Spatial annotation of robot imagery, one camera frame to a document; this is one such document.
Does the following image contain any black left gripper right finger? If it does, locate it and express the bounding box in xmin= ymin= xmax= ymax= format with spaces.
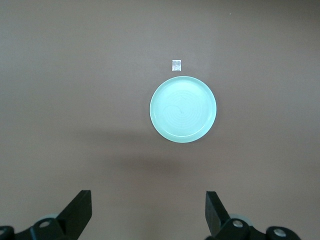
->
xmin=205 ymin=190 xmax=301 ymax=240

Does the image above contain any light green round plate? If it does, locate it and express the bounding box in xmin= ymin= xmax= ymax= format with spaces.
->
xmin=149 ymin=76 xmax=218 ymax=144

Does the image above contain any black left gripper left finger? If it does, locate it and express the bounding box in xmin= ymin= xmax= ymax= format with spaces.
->
xmin=0 ymin=189 xmax=93 ymax=240

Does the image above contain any brown table cover sheet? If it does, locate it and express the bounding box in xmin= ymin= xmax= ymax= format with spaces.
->
xmin=0 ymin=0 xmax=320 ymax=240

